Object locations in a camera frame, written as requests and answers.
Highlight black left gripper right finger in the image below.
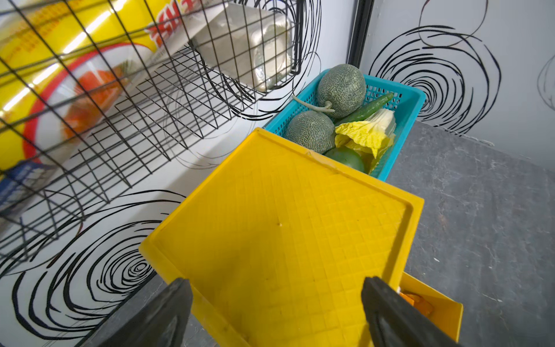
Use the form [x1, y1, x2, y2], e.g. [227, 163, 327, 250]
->
[361, 277, 459, 346]

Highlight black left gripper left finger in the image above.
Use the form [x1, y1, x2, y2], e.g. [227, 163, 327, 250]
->
[80, 278, 193, 346]

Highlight orange cookie pack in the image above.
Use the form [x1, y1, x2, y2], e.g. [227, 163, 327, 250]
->
[400, 292, 434, 318]

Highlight yellow plastic drawer cabinet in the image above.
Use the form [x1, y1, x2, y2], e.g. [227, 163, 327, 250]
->
[140, 128, 463, 346]

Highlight green avocado toy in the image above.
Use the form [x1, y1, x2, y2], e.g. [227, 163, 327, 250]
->
[325, 147, 367, 174]

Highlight teal plastic basket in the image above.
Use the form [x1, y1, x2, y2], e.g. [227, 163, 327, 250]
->
[263, 75, 426, 182]

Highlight left netted melon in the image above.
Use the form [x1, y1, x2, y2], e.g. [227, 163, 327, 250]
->
[284, 111, 335, 154]

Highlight netted melon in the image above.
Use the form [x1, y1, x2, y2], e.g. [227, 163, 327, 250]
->
[284, 111, 335, 154]
[317, 64, 366, 109]

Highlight green cucumber toy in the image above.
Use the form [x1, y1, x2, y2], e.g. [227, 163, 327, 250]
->
[335, 93, 395, 126]

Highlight right netted melon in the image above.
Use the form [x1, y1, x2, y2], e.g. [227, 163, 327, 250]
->
[317, 64, 366, 109]

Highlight yellow white box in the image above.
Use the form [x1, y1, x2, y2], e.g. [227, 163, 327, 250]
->
[0, 0, 296, 209]

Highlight black wire wall basket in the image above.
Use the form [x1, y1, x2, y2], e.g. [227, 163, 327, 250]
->
[1, 1, 322, 271]

